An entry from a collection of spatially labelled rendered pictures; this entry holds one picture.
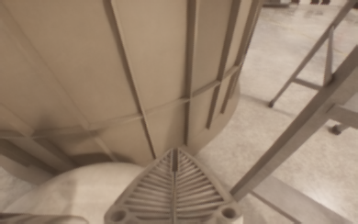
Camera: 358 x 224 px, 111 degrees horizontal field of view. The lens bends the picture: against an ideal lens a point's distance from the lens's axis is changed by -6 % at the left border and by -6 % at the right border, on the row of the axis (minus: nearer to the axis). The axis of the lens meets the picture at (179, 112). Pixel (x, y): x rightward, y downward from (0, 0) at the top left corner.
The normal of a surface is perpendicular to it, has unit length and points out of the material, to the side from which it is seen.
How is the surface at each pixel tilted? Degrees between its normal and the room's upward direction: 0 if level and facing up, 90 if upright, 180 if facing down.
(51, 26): 90
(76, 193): 70
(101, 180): 0
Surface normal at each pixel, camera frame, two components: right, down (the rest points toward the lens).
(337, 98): -0.59, 0.39
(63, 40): 0.29, 0.69
